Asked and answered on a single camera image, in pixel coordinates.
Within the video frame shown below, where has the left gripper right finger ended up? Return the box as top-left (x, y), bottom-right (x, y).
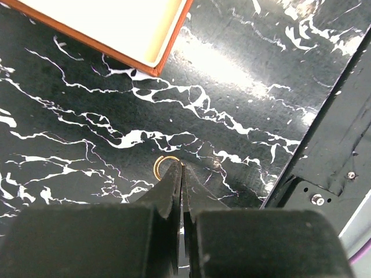
top-left (182, 166), bottom-right (354, 277)

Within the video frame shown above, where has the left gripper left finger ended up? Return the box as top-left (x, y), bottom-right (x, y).
top-left (1, 162), bottom-right (181, 277)

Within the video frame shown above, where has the small gold ring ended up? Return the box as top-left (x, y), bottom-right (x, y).
top-left (153, 155), bottom-right (186, 181)

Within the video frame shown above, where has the brown open jewelry box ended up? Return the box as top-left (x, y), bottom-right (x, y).
top-left (3, 0), bottom-right (192, 76)

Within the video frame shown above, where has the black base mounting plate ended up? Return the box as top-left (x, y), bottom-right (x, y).
top-left (263, 34), bottom-right (370, 231)

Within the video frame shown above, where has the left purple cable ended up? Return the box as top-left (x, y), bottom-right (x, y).
top-left (347, 240), bottom-right (371, 267)

